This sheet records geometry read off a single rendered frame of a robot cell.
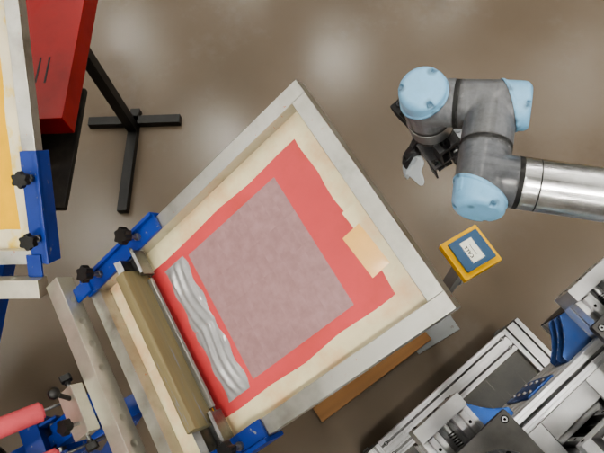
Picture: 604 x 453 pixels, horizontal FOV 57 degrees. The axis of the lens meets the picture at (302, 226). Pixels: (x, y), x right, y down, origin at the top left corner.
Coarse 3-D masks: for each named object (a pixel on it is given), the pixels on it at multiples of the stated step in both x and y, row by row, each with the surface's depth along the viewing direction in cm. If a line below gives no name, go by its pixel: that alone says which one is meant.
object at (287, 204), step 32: (288, 160) 123; (256, 192) 127; (288, 192) 123; (320, 192) 119; (224, 224) 131; (256, 224) 126; (288, 224) 122; (320, 224) 118; (192, 256) 135; (224, 256) 130; (256, 256) 126; (288, 256) 121; (160, 288) 139; (224, 288) 129
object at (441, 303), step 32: (288, 96) 120; (256, 128) 124; (320, 128) 116; (224, 160) 128; (352, 160) 112; (192, 192) 132; (160, 224) 136; (384, 224) 107; (416, 256) 104; (448, 288) 104; (416, 320) 103; (128, 352) 139; (384, 352) 105; (320, 384) 111; (160, 416) 134; (288, 416) 115; (160, 448) 131
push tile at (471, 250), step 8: (472, 232) 164; (456, 240) 163; (464, 240) 163; (472, 240) 163; (480, 240) 163; (456, 248) 162; (464, 248) 162; (472, 248) 162; (480, 248) 162; (488, 248) 162; (456, 256) 162; (464, 256) 161; (472, 256) 161; (480, 256) 161; (488, 256) 161; (464, 264) 160; (472, 264) 160; (480, 264) 160
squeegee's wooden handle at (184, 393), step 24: (120, 288) 131; (144, 288) 134; (144, 312) 128; (144, 336) 127; (168, 336) 129; (168, 360) 124; (168, 384) 122; (192, 384) 125; (192, 408) 121; (192, 432) 120
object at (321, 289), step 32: (320, 256) 118; (352, 256) 114; (256, 288) 125; (288, 288) 121; (320, 288) 117; (352, 288) 113; (384, 288) 110; (224, 320) 129; (256, 320) 124; (288, 320) 120; (320, 320) 116; (352, 320) 113; (192, 352) 133; (256, 352) 124; (288, 352) 120; (256, 384) 123
